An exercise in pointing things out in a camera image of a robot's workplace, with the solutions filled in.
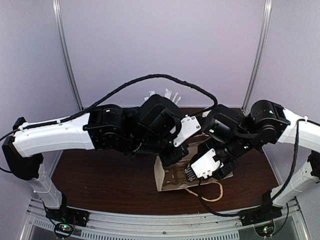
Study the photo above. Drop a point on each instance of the right aluminium frame post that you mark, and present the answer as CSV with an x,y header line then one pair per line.
x,y
263,35

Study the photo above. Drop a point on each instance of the bundle of wrapped white straws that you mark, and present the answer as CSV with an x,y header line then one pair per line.
x,y
166,93

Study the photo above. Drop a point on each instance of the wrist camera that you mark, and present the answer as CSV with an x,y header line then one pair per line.
x,y
203,167
189,126

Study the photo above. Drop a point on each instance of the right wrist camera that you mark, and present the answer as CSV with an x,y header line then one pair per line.
x,y
203,167

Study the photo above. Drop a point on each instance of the left aluminium frame post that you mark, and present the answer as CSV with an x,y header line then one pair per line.
x,y
56,4

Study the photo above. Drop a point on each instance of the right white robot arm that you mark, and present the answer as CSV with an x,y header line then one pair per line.
x,y
233,135

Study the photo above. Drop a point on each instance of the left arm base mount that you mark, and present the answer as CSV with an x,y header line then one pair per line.
x,y
65,223

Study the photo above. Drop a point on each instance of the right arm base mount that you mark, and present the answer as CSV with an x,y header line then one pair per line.
x,y
262,219

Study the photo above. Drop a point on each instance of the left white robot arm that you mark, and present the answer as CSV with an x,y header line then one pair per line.
x,y
151,128

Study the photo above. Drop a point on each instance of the aluminium front rail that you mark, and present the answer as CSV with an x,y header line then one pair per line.
x,y
114,226

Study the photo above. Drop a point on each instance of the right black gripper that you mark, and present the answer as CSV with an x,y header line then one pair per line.
x,y
220,174

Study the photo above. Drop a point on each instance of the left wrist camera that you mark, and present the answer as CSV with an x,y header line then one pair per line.
x,y
189,126

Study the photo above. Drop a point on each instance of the aluminium frame post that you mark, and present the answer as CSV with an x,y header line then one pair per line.
x,y
263,35
56,4

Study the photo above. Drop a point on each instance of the brown paper bag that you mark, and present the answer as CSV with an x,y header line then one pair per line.
x,y
173,177

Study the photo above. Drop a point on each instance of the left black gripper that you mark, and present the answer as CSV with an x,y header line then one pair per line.
x,y
167,160

